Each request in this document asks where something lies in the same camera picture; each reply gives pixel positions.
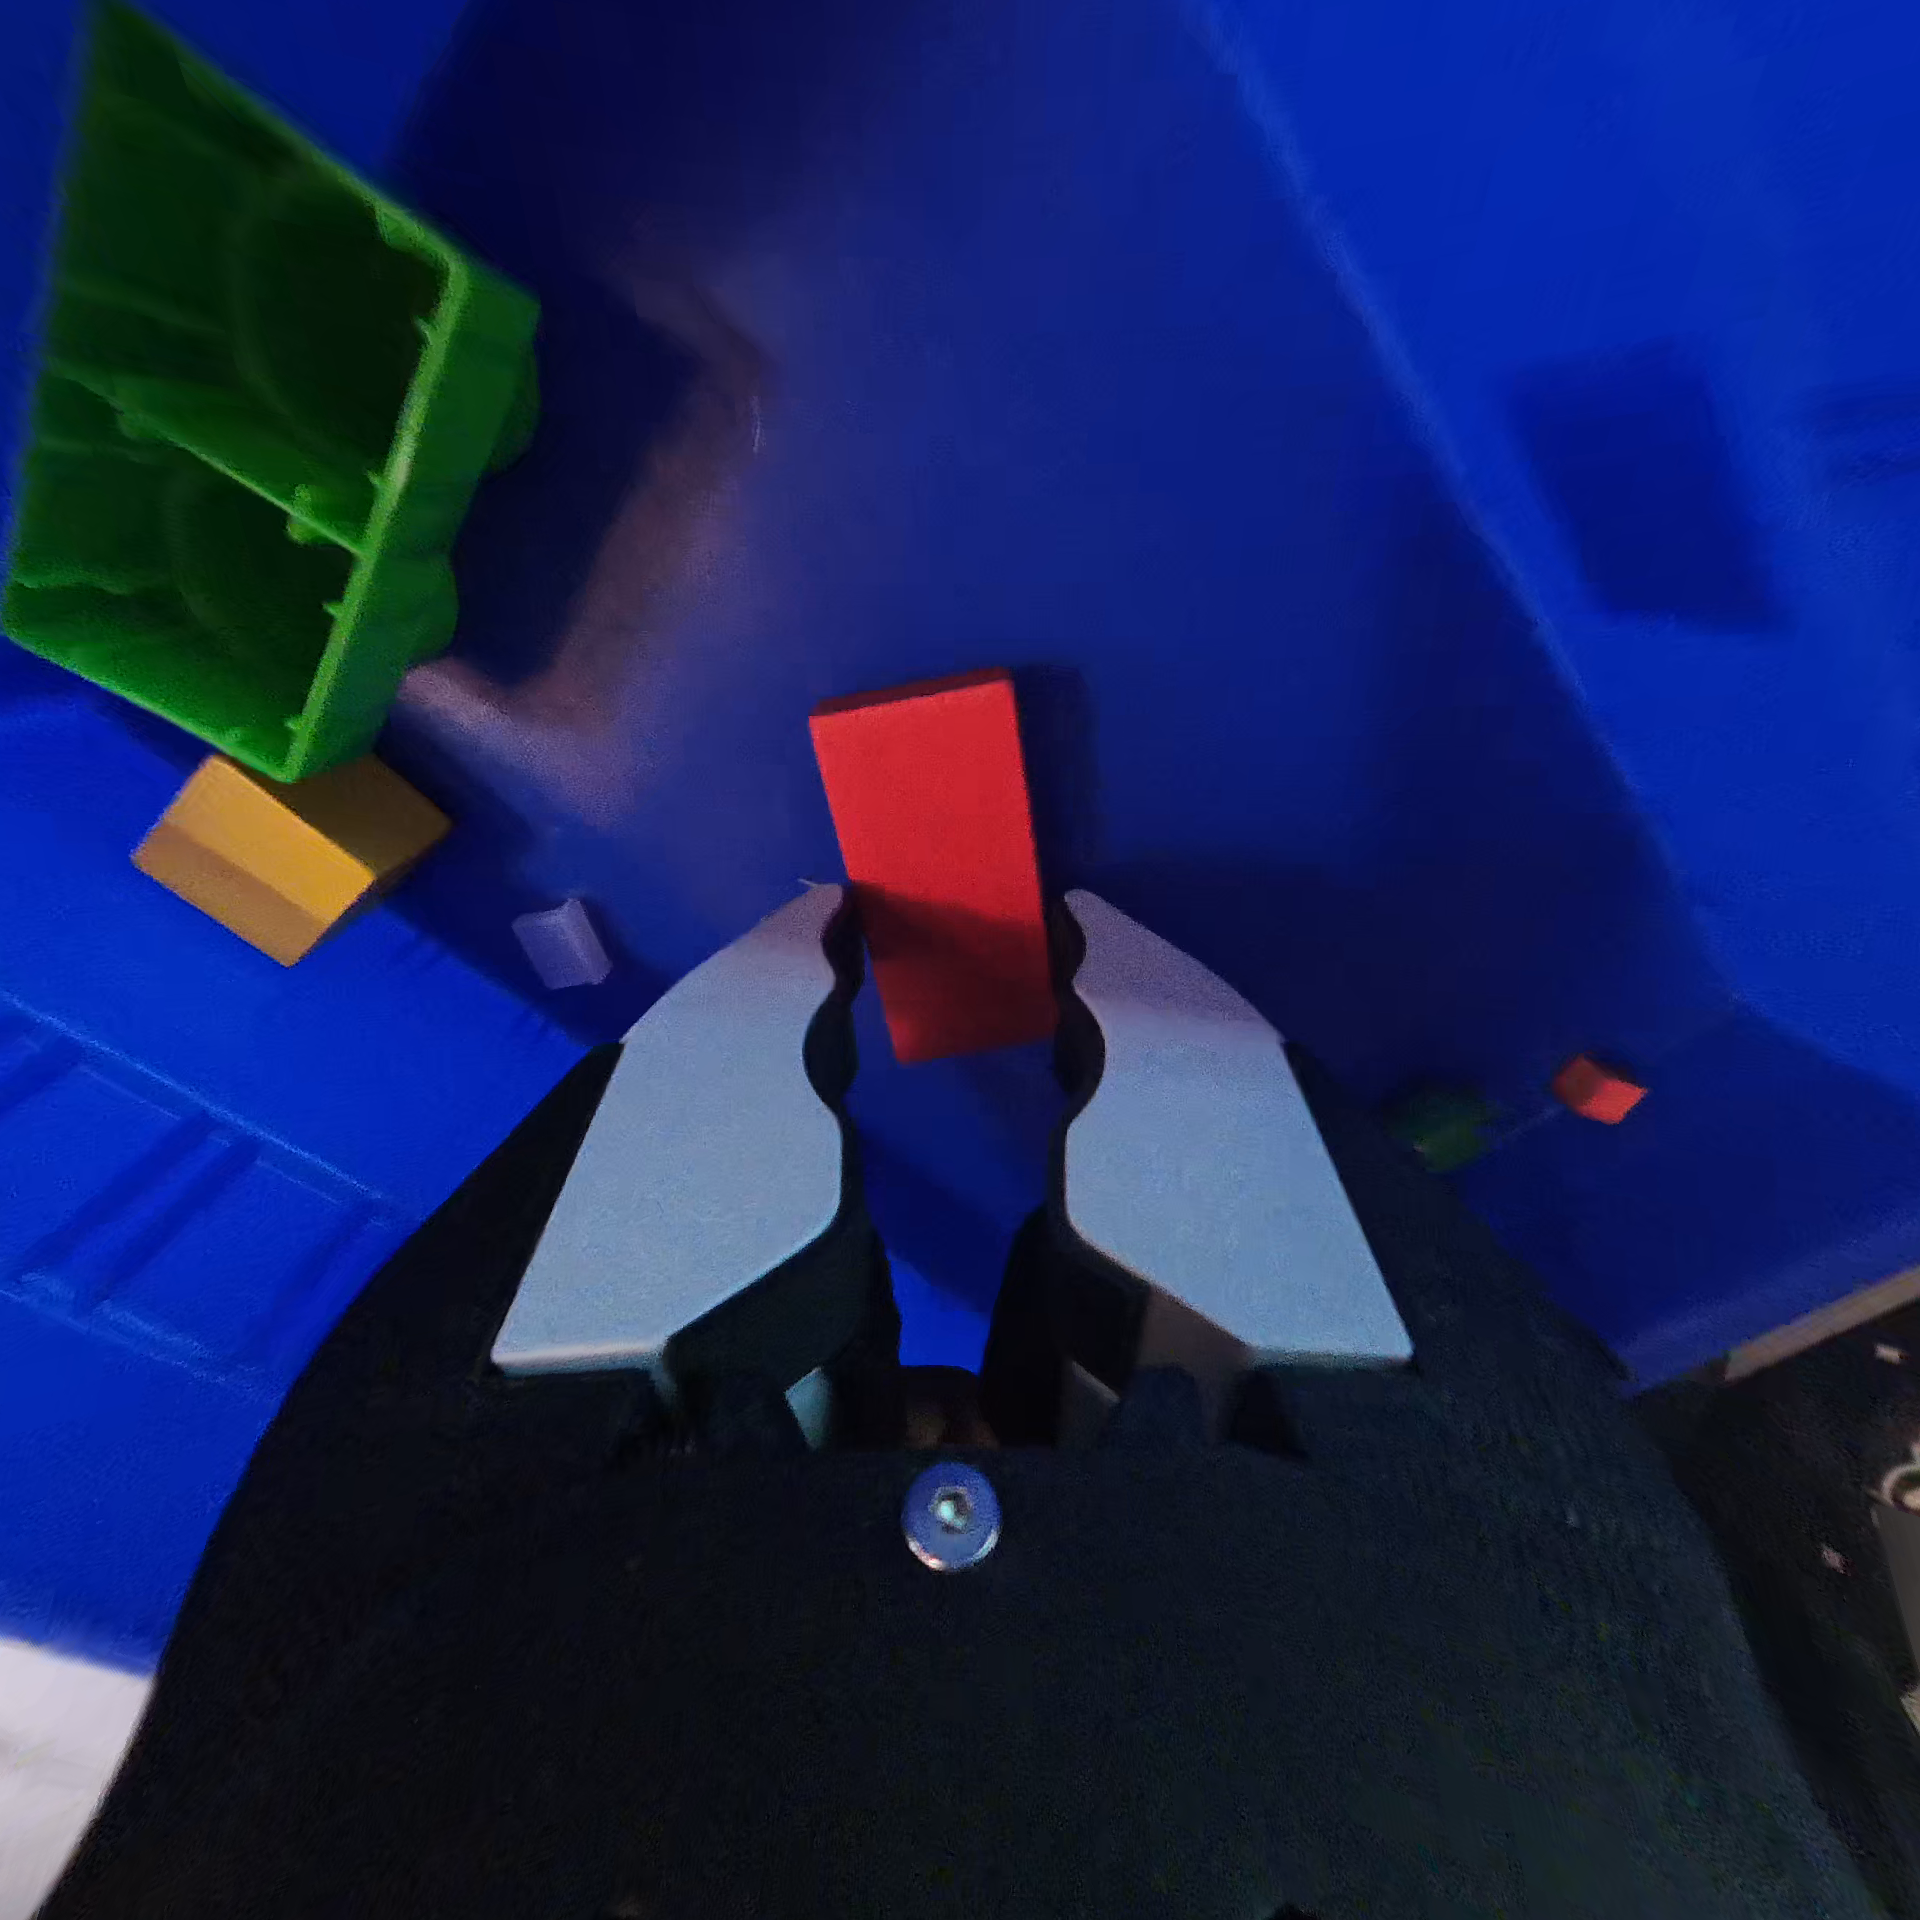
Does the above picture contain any large green building block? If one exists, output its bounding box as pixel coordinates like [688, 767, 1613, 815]
[0, 0, 542, 784]

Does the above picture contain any small pale block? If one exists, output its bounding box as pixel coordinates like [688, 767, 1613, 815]
[511, 896, 616, 992]

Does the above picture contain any small green block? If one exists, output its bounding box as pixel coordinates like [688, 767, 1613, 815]
[1383, 1088, 1496, 1176]

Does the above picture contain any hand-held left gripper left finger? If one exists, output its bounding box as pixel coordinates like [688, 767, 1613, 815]
[490, 883, 880, 1404]

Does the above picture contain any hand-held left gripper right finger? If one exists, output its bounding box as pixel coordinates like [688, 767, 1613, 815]
[1050, 888, 1418, 1426]

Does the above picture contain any red rectangular wooden block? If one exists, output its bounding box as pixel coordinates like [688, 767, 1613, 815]
[808, 668, 1058, 1068]

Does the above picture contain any blue plastic bin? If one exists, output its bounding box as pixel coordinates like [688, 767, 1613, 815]
[0, 0, 1920, 1666]

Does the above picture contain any yellow wooden block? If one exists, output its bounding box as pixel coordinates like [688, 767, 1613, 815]
[131, 753, 453, 969]

